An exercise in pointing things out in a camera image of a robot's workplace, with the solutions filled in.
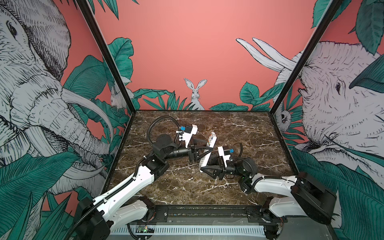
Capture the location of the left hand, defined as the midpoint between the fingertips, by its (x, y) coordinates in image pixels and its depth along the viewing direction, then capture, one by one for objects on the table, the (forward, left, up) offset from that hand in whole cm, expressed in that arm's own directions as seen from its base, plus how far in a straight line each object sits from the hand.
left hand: (210, 147), depth 59 cm
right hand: (-5, +3, -9) cm, 10 cm away
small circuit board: (-24, +31, -35) cm, 52 cm away
